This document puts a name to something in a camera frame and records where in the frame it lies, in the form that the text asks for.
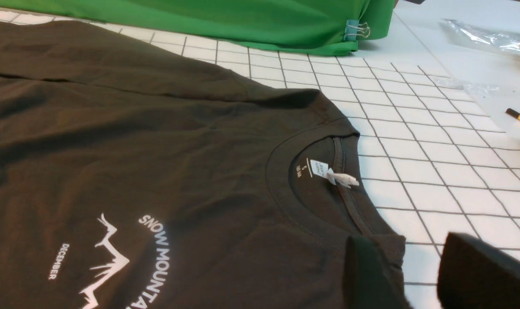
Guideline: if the gray long-sleeved shirt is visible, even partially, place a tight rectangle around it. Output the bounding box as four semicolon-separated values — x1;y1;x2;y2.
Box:
0;21;405;309

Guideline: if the green backdrop cloth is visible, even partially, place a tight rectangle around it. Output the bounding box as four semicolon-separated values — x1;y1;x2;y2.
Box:
0;0;395;56

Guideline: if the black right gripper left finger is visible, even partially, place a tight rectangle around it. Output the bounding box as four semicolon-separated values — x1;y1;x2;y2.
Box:
343;236;408;309

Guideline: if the clear plastic bag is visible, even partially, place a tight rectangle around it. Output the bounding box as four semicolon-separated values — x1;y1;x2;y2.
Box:
439;19;520;55

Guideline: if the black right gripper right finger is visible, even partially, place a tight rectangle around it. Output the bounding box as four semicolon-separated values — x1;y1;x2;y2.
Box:
437;233;520;309

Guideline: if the silver binder clip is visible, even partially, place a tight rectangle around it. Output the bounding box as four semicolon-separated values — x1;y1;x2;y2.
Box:
343;20;371;42

